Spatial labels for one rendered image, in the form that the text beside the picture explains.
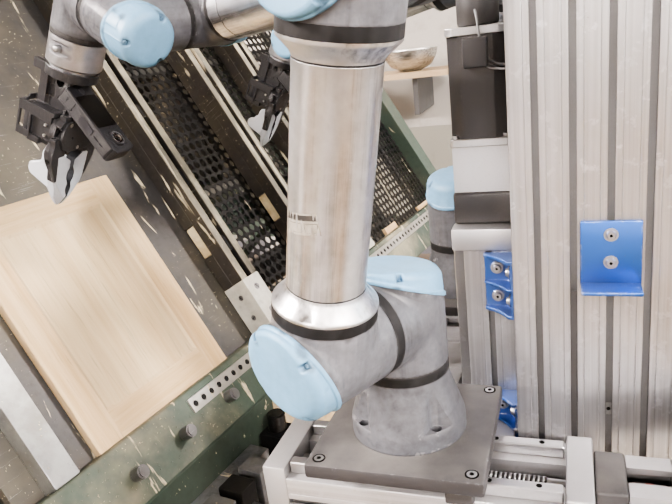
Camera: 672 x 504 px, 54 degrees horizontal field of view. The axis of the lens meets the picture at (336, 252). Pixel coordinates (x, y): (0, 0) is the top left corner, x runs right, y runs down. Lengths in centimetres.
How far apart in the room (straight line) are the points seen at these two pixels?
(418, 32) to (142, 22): 373
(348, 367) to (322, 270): 11
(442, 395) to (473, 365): 22
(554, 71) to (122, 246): 96
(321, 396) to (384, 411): 17
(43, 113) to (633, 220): 80
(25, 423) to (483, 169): 83
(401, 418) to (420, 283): 17
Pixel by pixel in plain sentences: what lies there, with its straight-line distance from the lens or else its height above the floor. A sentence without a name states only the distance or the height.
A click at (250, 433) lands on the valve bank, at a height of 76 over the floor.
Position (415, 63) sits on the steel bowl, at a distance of 404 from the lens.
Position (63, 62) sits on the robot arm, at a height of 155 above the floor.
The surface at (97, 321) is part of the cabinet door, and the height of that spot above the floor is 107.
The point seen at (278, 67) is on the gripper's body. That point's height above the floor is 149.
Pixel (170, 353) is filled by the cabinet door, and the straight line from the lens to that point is 143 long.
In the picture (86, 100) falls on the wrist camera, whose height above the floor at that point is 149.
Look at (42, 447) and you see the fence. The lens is 122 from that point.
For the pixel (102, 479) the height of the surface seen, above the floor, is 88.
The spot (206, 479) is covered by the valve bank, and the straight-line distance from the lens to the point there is 138.
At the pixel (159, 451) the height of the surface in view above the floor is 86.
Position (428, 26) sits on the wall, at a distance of 450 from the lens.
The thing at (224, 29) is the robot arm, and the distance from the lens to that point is 91.
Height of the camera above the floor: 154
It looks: 18 degrees down
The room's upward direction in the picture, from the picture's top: 7 degrees counter-clockwise
